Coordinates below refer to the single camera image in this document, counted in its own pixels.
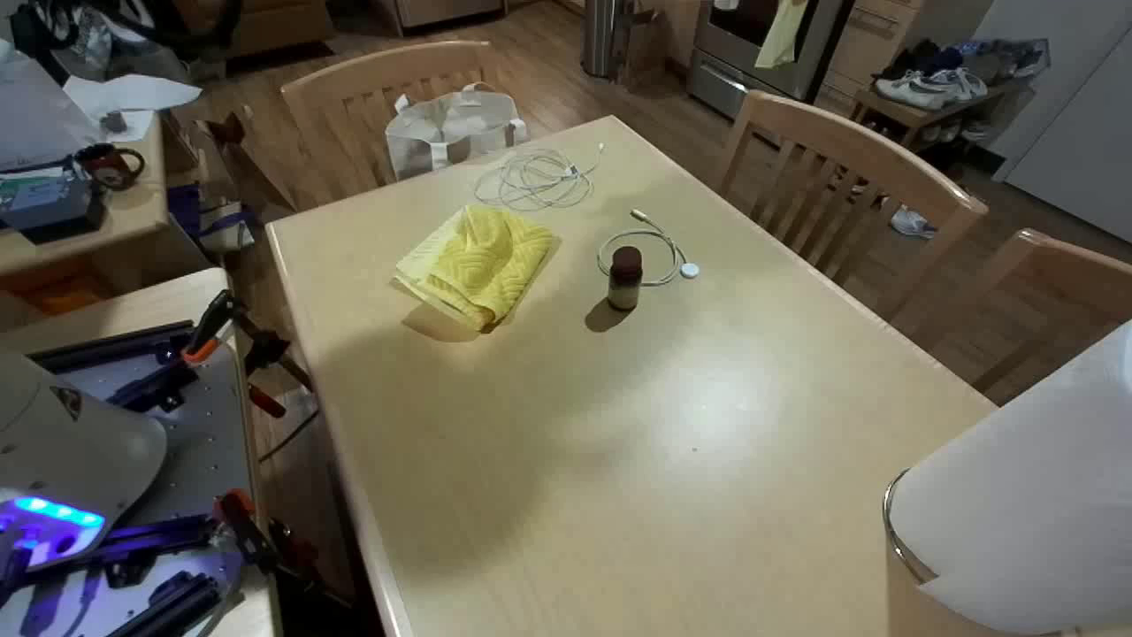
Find white paper towel roll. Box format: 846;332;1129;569
879;318;1132;637

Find wooden drawer cabinet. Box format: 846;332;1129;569
816;0;929;117

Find stainless steel appliance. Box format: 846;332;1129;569
685;0;858;121

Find white grey sneakers pair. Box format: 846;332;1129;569
887;204;942;246

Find dark shoes pair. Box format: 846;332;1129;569
879;35;969;81

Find grey robot mounting plate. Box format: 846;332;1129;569
29;324;259;637

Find metal trash can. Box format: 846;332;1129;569
580;0;634;81

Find white tote bag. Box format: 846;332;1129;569
380;81;530;183

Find small brown bottle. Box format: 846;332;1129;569
606;246;648;315

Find white door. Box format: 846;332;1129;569
995;0;1132;246

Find wooden shoe rack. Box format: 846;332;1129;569
849;66;1029;153

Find wooden desk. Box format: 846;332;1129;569
0;111;173;281

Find yellow towel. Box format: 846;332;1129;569
393;203;563;337

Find wooden robot side table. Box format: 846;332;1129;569
0;265;279;637

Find light wooden chair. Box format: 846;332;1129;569
974;226;1132;400
275;35;534;204
714;89;989;324

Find yellow green hanging cloth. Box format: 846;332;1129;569
753;0;813;71

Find tangled white earphone cable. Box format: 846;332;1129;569
469;138;614;217

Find white charging cable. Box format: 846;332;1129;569
593;204;702;289

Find white paper sheet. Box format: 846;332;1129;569
58;71;205;147

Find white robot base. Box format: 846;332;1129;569
0;346;173;582

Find grey blue case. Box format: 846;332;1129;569
0;155;110;246

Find black strap loop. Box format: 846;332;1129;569
74;141;147;195

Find black orange clamp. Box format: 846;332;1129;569
207;489;320;582
173;288;314;423

